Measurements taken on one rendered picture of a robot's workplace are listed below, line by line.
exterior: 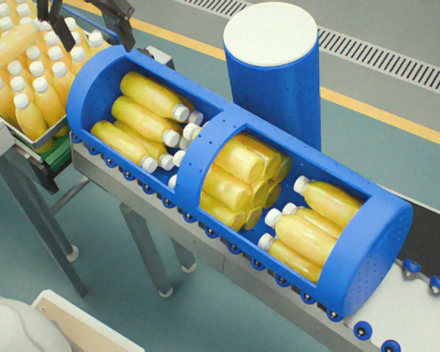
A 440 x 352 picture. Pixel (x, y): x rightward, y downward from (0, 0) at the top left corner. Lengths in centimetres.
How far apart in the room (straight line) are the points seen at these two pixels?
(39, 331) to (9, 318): 7
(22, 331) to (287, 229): 59
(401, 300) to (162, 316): 128
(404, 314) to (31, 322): 83
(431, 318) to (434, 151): 154
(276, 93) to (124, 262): 115
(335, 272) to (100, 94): 83
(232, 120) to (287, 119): 58
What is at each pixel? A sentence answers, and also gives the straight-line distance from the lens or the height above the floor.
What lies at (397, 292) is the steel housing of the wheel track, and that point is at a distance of 164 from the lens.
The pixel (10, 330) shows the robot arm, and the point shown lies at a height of 128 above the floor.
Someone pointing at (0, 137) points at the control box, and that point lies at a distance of 194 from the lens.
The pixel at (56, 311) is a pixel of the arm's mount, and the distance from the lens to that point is 162.
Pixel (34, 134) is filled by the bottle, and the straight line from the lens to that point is 200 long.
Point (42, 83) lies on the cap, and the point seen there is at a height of 111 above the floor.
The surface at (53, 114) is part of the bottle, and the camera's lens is 201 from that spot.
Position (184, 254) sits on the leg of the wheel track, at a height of 15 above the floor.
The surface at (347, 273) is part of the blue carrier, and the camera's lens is 136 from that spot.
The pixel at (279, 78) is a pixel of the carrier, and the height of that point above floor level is 98.
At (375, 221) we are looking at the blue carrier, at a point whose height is 123.
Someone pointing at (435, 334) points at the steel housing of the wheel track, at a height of 93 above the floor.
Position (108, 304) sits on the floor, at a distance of 277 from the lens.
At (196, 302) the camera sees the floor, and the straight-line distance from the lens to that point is 269.
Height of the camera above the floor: 239
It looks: 53 degrees down
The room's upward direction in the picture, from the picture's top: 12 degrees counter-clockwise
